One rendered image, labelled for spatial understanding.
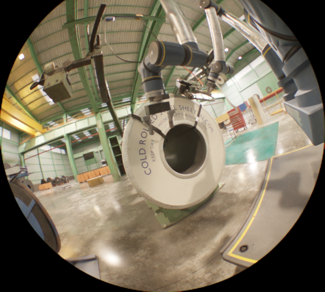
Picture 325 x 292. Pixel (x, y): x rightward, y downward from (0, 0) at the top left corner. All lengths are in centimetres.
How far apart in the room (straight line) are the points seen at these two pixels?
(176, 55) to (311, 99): 47
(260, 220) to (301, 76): 59
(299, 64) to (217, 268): 101
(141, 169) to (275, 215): 94
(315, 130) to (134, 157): 96
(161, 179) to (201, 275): 86
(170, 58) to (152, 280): 130
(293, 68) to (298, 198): 59
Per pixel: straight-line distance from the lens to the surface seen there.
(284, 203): 73
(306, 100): 38
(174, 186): 99
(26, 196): 98
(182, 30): 60
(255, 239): 61
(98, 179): 675
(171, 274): 99
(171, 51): 43
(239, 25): 128
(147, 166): 88
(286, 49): 40
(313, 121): 32
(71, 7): 295
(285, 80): 78
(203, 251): 102
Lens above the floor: 88
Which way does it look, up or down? 8 degrees up
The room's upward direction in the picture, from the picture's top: 21 degrees counter-clockwise
